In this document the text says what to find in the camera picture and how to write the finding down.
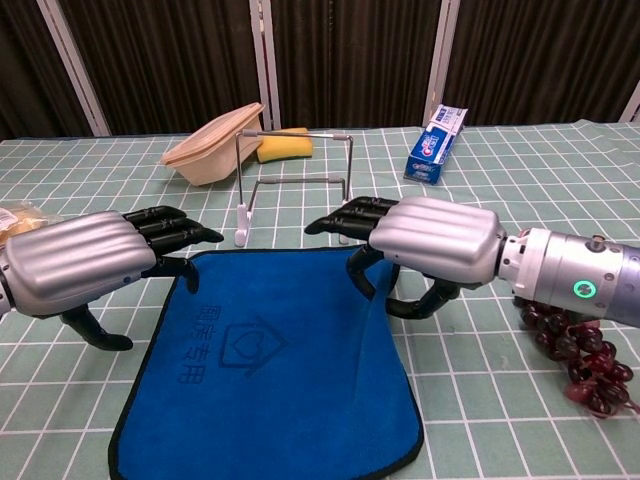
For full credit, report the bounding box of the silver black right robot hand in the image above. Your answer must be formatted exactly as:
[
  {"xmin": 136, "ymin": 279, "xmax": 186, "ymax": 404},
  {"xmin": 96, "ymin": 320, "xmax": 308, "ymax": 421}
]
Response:
[{"xmin": 304, "ymin": 195, "xmax": 507, "ymax": 320}]

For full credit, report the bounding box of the blue white toothpaste box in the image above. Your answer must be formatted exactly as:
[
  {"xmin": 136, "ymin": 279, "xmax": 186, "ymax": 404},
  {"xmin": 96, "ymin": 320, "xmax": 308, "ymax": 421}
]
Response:
[{"xmin": 403, "ymin": 104, "xmax": 470, "ymax": 187}]

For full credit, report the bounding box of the yellow sponge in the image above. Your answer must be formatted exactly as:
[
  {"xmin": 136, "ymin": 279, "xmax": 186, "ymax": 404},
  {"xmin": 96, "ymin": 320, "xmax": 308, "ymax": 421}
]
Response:
[{"xmin": 256, "ymin": 127, "xmax": 315, "ymax": 165}]

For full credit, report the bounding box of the dark pleated curtain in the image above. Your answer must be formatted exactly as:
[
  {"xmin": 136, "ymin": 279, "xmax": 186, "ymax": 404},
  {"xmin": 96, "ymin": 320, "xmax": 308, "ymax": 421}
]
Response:
[{"xmin": 0, "ymin": 0, "xmax": 640, "ymax": 141}]

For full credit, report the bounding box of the dark red grape bunch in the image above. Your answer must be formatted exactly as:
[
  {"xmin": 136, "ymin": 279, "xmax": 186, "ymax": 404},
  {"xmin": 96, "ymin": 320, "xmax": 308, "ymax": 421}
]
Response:
[{"xmin": 512, "ymin": 294, "xmax": 640, "ymax": 417}]

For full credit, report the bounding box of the metal wire rack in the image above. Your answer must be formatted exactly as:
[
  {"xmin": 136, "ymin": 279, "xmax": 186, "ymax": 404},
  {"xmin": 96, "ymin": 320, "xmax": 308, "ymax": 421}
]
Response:
[{"xmin": 233, "ymin": 129, "xmax": 355, "ymax": 248}]

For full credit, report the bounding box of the green checkered tablecloth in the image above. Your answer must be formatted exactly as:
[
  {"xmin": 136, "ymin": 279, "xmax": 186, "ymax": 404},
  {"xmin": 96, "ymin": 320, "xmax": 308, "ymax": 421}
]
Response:
[{"xmin": 0, "ymin": 119, "xmax": 640, "ymax": 480}]

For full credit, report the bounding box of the blue cloth mat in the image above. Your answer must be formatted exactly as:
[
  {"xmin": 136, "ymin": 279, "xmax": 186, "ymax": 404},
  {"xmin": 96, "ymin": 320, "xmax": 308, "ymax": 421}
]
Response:
[{"xmin": 108, "ymin": 245, "xmax": 425, "ymax": 480}]

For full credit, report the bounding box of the grey metal partition post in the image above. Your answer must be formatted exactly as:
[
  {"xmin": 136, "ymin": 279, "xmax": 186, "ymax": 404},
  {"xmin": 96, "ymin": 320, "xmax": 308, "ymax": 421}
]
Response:
[
  {"xmin": 619, "ymin": 79, "xmax": 640, "ymax": 123},
  {"xmin": 249, "ymin": 0, "xmax": 282, "ymax": 132},
  {"xmin": 422, "ymin": 0, "xmax": 462, "ymax": 128},
  {"xmin": 35, "ymin": 0, "xmax": 112, "ymax": 137}
]

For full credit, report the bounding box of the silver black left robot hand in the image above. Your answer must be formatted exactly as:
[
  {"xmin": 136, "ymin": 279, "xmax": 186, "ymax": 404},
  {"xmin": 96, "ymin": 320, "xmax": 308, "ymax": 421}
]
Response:
[{"xmin": 2, "ymin": 204, "xmax": 225, "ymax": 351}]

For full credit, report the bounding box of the bread in clear bag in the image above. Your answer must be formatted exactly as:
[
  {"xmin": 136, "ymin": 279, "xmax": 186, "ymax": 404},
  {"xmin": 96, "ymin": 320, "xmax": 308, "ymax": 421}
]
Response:
[{"xmin": 0, "ymin": 200, "xmax": 65, "ymax": 247}]

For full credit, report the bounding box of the beige plastic bowl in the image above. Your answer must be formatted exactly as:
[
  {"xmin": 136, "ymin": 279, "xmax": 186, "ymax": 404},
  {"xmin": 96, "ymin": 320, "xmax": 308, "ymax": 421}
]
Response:
[{"xmin": 160, "ymin": 101, "xmax": 266, "ymax": 187}]

